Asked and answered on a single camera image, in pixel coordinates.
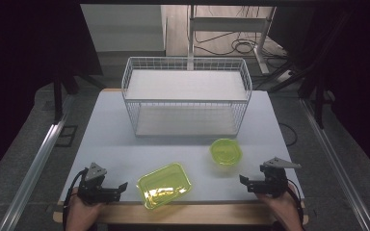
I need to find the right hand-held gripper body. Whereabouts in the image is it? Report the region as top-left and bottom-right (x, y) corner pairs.
(253, 156), (303, 198)

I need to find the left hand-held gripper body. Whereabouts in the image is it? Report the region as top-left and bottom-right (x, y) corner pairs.
(77, 162), (114, 205)

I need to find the green round plastic bowl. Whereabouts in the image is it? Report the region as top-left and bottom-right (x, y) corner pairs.
(209, 138), (244, 167)

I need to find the green rectangular plastic tray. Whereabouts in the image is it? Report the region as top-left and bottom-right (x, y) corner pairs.
(136, 162), (193, 211)

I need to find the white wire shelf rack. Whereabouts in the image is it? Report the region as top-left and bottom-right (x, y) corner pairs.
(120, 56), (253, 139)

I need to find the person's left hand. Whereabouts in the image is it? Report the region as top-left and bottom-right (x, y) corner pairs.
(65, 187), (106, 231)

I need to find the person's right hand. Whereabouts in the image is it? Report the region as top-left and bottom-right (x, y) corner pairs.
(257, 183), (304, 231)

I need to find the black stand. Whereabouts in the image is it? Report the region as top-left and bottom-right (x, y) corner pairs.
(267, 9), (355, 130)
(51, 68), (108, 125)

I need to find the white power strip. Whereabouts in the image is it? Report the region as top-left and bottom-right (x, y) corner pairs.
(275, 68), (296, 84)

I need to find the white cabinet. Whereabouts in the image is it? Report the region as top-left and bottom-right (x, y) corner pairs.
(79, 4), (168, 58)

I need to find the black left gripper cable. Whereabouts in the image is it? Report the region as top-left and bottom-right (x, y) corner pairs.
(62, 167), (89, 231)

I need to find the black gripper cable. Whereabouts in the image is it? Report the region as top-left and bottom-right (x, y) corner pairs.
(285, 178), (305, 225)
(62, 167), (89, 231)

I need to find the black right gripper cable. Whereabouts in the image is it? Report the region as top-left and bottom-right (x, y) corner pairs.
(285, 178), (305, 225)

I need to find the black floor cable loop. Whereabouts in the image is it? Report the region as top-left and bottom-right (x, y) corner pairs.
(278, 122), (299, 148)

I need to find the black square floor frame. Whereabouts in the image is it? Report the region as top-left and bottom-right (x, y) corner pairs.
(55, 124), (79, 148)

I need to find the aluminium rail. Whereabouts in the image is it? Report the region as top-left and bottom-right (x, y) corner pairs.
(0, 94), (76, 231)
(299, 97), (370, 231)

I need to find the black floor cables bundle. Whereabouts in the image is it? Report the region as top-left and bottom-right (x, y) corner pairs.
(194, 30), (291, 69)

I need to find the white metal desk frame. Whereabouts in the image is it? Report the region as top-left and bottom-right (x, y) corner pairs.
(186, 4), (278, 75)

